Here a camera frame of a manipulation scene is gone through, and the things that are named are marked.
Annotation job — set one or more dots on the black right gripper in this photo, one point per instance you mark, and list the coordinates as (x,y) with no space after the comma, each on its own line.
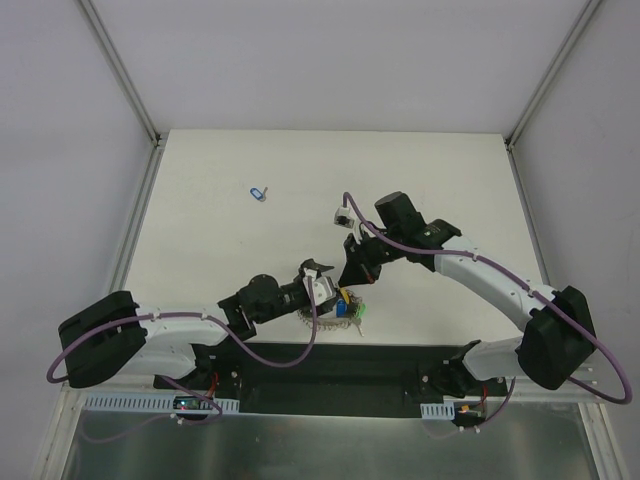
(365,251)

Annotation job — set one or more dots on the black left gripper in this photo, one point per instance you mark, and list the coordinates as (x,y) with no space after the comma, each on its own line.
(305,291)

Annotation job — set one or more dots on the blue key tag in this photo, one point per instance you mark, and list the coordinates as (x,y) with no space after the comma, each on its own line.
(341,308)

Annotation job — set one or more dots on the green key tag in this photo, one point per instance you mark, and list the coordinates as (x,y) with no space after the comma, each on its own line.
(362,310)

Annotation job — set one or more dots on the silver key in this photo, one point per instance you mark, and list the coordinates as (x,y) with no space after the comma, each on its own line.
(358,325)

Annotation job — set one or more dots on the large metal keyring with rings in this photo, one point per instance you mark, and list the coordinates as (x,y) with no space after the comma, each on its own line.
(329,321)

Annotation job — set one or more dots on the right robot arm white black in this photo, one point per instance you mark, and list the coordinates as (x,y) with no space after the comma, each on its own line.
(554,324)

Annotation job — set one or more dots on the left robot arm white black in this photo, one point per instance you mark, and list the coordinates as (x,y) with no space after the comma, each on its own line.
(116,336)

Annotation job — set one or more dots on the blue tagged key on table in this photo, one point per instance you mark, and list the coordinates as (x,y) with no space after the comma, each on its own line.
(259,194)

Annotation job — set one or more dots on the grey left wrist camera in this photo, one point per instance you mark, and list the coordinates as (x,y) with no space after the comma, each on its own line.
(331,296)

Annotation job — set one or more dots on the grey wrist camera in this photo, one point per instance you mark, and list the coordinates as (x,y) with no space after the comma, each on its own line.
(344,217)
(331,296)

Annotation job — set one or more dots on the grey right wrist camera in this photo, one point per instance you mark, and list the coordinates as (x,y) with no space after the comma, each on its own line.
(344,217)

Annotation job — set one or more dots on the right white cable duct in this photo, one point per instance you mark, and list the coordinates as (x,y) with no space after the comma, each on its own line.
(438,411)

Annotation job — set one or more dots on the white cable duct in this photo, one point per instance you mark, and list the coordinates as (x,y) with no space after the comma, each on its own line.
(146,403)
(438,411)

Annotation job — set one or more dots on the left side frame rail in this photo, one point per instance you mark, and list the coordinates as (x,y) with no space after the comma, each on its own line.
(121,264)

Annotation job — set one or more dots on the frame rail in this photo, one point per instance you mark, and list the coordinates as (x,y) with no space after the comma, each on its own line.
(541,277)
(121,264)

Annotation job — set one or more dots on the right side frame rail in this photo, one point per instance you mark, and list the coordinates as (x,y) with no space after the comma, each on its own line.
(541,277)

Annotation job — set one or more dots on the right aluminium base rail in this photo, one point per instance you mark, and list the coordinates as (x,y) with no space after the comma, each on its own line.
(526,390)

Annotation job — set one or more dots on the left white cable duct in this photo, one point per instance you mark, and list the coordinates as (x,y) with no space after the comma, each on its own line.
(146,403)

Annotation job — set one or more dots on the left aluminium frame post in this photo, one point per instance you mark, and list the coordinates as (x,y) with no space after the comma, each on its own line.
(118,69)

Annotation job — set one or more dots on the aluminium frame post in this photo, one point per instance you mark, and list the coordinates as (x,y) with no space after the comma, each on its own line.
(118,69)
(566,48)

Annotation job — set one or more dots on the right aluminium frame post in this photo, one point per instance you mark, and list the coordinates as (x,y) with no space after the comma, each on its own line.
(566,48)

